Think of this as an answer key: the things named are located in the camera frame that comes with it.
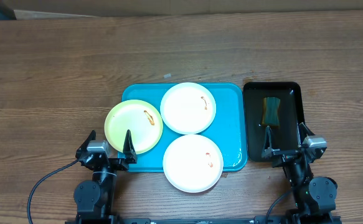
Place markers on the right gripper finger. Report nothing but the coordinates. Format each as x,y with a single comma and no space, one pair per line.
268,143
304,131

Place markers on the black rectangular water tray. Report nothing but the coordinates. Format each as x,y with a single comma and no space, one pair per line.
291,114

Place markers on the light green plate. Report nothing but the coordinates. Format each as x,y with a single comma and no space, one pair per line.
140,118

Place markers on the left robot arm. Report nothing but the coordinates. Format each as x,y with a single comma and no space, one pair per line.
94,198

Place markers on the teal plastic tray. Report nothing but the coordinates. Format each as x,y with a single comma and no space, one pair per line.
227,130

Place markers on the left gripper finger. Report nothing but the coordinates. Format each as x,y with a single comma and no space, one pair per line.
83,147
128,149

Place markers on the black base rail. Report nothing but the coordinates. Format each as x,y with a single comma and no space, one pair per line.
277,219

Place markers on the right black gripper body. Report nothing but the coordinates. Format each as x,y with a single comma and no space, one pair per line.
290,155

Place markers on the yellow green scrub sponge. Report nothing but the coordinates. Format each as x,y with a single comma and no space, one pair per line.
270,115

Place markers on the white plate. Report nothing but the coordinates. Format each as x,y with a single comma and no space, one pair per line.
188,108
193,163

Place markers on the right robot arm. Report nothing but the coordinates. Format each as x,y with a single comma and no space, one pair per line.
314,196

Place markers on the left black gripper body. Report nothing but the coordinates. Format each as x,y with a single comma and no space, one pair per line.
117,165

